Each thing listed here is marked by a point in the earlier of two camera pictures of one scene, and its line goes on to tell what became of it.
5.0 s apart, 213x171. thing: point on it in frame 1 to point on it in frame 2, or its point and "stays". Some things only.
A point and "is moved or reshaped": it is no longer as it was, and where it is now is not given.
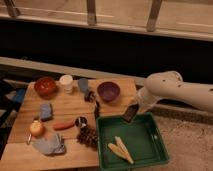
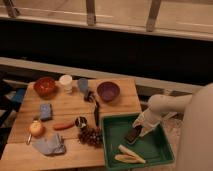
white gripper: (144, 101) to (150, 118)
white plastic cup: (66, 82) stays
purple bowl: (108, 91) stays
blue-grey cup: (83, 84) stays
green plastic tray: (142, 139) is moved or reshaped
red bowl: (46, 87) stays
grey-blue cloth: (53, 144) stays
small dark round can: (81, 121) stays
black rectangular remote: (130, 113) to (133, 133)
